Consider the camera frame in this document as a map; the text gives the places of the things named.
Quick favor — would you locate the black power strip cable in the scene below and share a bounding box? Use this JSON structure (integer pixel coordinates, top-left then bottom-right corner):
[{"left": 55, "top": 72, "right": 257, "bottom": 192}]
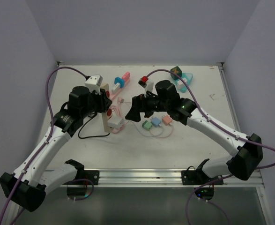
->
[{"left": 59, "top": 103, "right": 111, "bottom": 140}]

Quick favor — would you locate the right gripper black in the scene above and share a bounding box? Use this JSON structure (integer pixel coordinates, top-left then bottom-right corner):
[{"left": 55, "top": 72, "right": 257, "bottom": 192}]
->
[{"left": 126, "top": 90, "right": 170, "bottom": 122}]

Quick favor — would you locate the blue charger plug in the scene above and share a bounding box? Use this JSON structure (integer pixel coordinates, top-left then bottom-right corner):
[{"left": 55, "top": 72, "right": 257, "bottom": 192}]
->
[{"left": 151, "top": 117, "right": 162, "bottom": 128}]

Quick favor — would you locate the pink power strip cable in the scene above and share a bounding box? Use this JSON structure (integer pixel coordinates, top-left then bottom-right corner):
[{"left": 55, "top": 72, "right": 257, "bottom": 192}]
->
[{"left": 109, "top": 97, "right": 127, "bottom": 135}]

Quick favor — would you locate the white charger plug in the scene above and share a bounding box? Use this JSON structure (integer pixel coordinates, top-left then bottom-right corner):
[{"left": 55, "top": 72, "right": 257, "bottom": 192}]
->
[{"left": 107, "top": 116, "right": 124, "bottom": 129}]

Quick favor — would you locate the pink adapter plug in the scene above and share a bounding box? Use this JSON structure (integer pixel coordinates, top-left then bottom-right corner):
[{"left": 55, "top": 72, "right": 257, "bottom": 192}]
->
[{"left": 122, "top": 72, "right": 130, "bottom": 82}]

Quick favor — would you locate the aluminium front rail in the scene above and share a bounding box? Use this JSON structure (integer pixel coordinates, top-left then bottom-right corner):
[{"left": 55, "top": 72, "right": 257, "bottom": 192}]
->
[{"left": 42, "top": 167, "right": 264, "bottom": 188}]

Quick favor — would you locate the teal triangular power strip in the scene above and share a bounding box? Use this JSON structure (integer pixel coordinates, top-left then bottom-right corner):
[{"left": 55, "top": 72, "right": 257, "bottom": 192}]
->
[{"left": 173, "top": 73, "right": 193, "bottom": 93}]

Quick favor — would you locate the pink charger plug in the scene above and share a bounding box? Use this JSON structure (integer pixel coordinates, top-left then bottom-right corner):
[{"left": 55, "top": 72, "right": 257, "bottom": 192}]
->
[{"left": 162, "top": 115, "right": 173, "bottom": 126}]

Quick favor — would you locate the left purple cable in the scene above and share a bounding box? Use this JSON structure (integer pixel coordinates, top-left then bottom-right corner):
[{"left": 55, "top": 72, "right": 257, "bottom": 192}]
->
[{"left": 0, "top": 67, "right": 91, "bottom": 225}]

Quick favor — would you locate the thin pink charging cable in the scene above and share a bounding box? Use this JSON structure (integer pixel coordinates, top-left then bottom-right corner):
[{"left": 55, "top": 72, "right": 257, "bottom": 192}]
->
[{"left": 124, "top": 102, "right": 175, "bottom": 139}]

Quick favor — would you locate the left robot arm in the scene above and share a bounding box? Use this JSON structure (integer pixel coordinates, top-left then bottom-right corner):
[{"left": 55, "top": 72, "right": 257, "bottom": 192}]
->
[{"left": 0, "top": 84, "right": 112, "bottom": 212}]

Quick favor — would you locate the white adapter plug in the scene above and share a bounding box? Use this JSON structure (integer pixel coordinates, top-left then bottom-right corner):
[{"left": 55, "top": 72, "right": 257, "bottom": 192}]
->
[{"left": 111, "top": 83, "right": 121, "bottom": 94}]

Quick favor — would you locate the green charger plug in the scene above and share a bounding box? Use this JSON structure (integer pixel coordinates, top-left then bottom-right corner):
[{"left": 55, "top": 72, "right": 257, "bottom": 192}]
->
[{"left": 141, "top": 120, "right": 153, "bottom": 131}]

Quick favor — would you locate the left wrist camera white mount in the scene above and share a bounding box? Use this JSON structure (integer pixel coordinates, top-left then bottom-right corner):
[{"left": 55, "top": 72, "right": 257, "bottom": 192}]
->
[{"left": 84, "top": 75, "right": 103, "bottom": 92}]

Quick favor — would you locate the pink power strip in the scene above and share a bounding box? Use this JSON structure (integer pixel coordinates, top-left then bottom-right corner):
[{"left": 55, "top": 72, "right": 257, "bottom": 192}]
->
[{"left": 110, "top": 79, "right": 130, "bottom": 100}]

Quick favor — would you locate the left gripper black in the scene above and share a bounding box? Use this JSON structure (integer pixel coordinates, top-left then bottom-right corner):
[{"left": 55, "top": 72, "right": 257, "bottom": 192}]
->
[{"left": 80, "top": 87, "right": 112, "bottom": 118}]

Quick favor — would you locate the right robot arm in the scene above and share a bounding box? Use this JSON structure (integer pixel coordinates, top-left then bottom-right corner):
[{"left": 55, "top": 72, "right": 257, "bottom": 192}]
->
[{"left": 125, "top": 80, "right": 263, "bottom": 184}]

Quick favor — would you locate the blue adapter plug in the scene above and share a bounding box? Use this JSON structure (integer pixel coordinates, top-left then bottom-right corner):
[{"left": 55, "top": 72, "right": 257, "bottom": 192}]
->
[{"left": 114, "top": 77, "right": 125, "bottom": 89}]

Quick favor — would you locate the dark green cube socket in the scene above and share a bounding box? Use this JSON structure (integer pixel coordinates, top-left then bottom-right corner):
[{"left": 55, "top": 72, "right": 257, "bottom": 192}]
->
[{"left": 170, "top": 66, "right": 182, "bottom": 80}]

